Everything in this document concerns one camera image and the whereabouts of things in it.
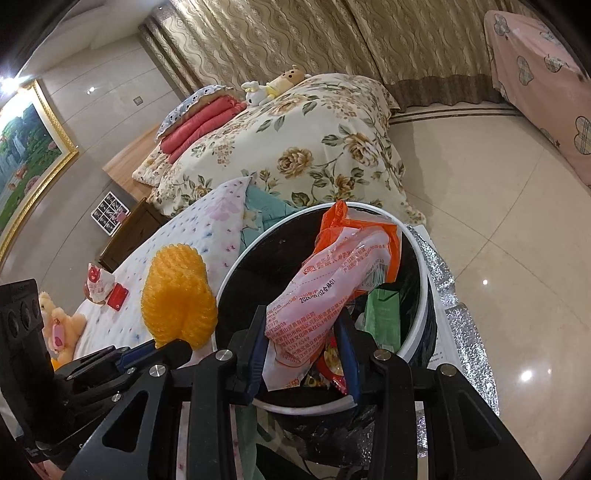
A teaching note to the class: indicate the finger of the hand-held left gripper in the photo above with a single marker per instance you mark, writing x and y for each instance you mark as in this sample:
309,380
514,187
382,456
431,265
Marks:
99,360
147,356

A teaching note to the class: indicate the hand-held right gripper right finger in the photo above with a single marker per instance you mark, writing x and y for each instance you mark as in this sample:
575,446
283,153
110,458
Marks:
346,360

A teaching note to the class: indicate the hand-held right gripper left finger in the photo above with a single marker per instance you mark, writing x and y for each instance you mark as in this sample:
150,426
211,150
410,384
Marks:
256,355

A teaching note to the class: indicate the green packet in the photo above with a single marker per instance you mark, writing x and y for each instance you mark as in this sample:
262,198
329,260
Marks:
383,318

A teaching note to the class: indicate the orange foam fruit net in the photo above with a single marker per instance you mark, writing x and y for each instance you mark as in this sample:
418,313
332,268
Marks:
178,295

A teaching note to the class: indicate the orange white plastic bag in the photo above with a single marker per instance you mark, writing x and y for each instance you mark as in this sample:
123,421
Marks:
323,286

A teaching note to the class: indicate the black white-rimmed trash bin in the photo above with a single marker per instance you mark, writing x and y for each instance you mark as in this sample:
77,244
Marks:
277,258

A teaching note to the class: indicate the tan teddy bear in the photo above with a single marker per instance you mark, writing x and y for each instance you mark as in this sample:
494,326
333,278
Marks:
64,327

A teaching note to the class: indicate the small red packet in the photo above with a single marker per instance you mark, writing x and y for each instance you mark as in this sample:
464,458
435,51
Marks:
117,297

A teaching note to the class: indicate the white red snack packet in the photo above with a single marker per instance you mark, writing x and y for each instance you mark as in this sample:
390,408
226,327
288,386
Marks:
98,281

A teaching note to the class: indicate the silver foil mat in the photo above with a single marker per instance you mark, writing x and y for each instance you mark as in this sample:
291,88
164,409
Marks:
461,332

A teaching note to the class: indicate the brown wooden nightstand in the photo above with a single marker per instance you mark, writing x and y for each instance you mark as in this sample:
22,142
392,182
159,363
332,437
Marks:
134,230

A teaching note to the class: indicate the white dotted blanket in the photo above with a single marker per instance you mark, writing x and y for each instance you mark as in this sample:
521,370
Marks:
184,226

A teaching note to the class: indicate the light wooden headboard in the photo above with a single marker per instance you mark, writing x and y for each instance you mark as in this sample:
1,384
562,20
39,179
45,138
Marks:
124,166

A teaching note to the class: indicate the gold framed landscape painting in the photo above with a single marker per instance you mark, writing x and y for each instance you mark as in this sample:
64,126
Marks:
27,152

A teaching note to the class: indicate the floral quilt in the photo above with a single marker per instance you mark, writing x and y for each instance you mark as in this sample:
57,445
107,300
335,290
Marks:
314,129

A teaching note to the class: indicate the red folded blanket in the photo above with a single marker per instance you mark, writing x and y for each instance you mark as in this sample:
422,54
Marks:
198,122

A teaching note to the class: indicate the white plush rabbit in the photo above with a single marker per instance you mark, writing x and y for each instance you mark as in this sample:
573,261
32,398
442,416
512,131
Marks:
255,94

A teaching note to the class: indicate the dotted ruffled pillow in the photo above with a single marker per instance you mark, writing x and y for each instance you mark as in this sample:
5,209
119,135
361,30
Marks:
194,99

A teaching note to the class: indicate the yellow plush doll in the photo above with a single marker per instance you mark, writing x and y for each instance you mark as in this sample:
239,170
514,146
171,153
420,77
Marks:
286,81

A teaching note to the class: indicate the beige patterned curtain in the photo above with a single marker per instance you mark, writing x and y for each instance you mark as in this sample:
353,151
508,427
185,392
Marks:
323,32

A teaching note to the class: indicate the pink printed furniture cover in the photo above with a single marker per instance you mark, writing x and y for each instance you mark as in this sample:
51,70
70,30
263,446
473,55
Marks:
540,78

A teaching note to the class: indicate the white photo frame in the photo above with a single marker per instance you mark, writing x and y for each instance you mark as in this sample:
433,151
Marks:
108,214

